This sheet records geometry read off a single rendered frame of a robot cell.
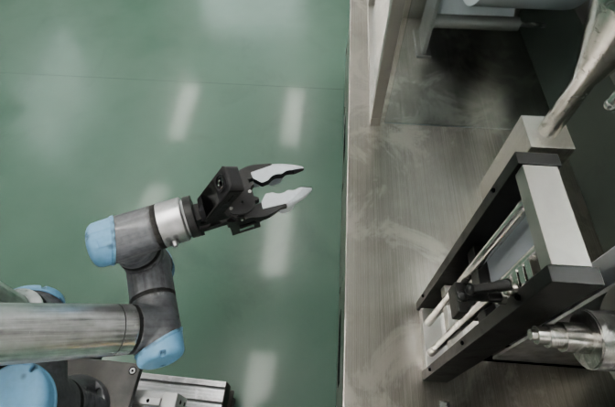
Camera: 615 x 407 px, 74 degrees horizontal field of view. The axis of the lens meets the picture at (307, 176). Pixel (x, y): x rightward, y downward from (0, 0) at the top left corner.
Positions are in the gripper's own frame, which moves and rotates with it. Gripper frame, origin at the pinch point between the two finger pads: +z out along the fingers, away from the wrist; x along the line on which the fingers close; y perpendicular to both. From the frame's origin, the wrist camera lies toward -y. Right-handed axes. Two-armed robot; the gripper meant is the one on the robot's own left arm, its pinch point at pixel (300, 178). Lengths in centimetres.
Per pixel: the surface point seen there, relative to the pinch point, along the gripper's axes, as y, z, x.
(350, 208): 34.5, 16.5, -4.6
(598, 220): 29, 72, 21
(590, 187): 28, 76, 13
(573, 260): -24.5, 17.3, 29.0
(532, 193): -23.5, 18.5, 21.2
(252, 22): 153, 42, -210
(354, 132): 38, 28, -28
